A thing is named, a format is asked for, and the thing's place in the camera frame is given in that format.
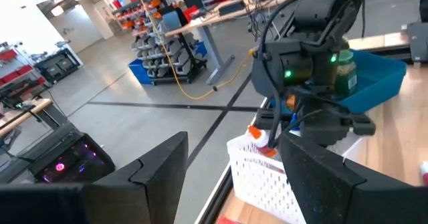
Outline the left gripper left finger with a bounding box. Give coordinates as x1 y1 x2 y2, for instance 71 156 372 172
92 132 189 224

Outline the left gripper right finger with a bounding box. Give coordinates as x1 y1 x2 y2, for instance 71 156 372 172
279 132 412 224

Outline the blue food colouring bottle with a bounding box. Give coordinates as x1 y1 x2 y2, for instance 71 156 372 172
289 112 301 132

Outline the green-lidded spice jar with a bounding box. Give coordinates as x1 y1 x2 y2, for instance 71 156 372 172
335 49 358 98

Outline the small red dropper bottle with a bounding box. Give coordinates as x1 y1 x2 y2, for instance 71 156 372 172
419 161 428 187

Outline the white perforated plastic basket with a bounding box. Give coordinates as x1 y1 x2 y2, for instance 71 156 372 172
226 130 365 224

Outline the black computer case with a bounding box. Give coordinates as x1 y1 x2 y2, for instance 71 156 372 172
18 130 116 185

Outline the shelving rack with bins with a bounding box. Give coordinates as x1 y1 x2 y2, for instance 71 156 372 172
112 0 208 86

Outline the grey-blue desk leg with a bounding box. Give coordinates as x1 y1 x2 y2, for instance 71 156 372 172
165 0 304 86

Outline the wooden workbench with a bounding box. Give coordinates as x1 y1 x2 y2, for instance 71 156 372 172
0 98 54 138

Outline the black storage cart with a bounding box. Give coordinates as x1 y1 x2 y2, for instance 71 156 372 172
33 48 84 84

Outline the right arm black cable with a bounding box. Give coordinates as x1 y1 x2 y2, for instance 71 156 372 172
259 0 367 150

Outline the yellow extension cable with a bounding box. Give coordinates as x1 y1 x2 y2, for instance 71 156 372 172
132 0 259 101

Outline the white wall tool rack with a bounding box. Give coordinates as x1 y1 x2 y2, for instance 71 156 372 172
0 39 47 88

